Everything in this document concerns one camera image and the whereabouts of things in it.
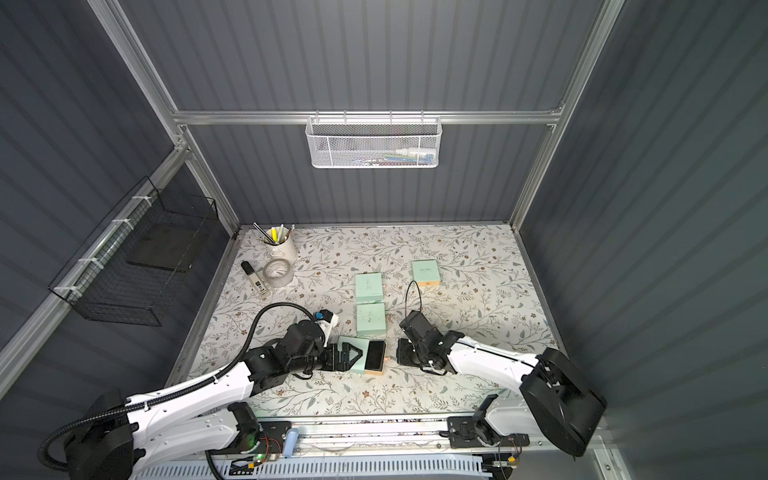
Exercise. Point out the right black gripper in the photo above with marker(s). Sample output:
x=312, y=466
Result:
x=409, y=352

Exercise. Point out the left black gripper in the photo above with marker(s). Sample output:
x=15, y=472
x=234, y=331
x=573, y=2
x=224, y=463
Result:
x=330, y=357

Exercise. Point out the mint jewelry box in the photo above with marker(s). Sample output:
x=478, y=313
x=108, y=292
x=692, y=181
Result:
x=368, y=288
x=375, y=353
x=371, y=320
x=425, y=272

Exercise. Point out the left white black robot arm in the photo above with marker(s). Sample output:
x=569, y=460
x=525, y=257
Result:
x=120, y=437

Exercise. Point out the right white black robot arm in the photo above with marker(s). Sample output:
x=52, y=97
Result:
x=559, y=401

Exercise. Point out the floral table mat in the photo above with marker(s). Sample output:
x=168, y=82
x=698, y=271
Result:
x=485, y=292

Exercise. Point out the clear tape roll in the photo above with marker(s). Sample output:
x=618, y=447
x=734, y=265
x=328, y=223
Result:
x=278, y=273

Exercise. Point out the white perforated front panel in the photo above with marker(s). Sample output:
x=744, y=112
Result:
x=353, y=467

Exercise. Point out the white pen holder cup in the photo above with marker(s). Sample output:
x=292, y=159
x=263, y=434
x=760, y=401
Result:
x=279, y=242

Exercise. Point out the black marker pen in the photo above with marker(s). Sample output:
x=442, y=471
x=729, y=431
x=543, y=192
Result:
x=253, y=277

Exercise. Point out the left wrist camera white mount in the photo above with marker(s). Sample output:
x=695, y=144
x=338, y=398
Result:
x=327, y=322

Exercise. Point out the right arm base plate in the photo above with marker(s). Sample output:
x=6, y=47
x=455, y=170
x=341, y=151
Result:
x=465, y=432

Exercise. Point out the blue cylinder on rail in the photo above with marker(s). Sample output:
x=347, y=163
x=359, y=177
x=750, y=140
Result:
x=290, y=442

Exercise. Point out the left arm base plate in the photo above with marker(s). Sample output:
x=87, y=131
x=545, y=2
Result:
x=264, y=438

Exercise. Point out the white wire wall basket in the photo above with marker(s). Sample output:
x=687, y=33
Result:
x=376, y=141

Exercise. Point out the black wire side basket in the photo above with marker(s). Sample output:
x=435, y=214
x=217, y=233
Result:
x=132, y=272

